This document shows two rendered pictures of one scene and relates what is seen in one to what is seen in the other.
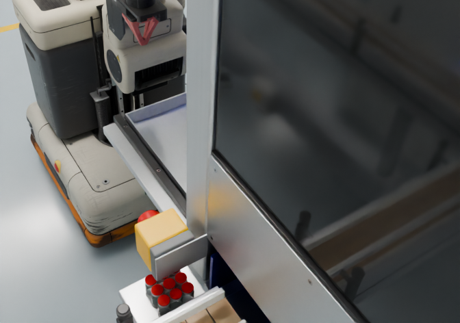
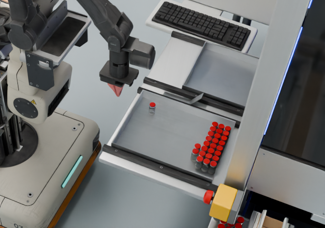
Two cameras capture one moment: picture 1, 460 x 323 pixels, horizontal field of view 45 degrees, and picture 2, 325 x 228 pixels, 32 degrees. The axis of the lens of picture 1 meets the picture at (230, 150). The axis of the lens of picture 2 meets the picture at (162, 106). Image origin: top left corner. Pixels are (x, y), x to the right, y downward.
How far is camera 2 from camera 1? 1.00 m
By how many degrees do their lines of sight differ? 26
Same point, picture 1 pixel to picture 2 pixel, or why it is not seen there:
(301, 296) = not seen: outside the picture
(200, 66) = (260, 111)
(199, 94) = (256, 123)
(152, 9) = (132, 74)
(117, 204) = (49, 206)
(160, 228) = (226, 197)
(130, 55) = (44, 96)
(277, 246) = (317, 174)
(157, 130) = (132, 142)
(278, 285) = (315, 191)
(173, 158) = (158, 155)
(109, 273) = not seen: outside the picture
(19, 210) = not seen: outside the picture
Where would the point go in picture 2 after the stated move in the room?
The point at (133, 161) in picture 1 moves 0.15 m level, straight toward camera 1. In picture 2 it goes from (138, 169) to (172, 199)
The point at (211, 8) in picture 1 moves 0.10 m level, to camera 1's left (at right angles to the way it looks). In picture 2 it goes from (277, 88) to (243, 103)
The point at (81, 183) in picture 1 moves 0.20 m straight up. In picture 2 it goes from (12, 205) to (6, 178)
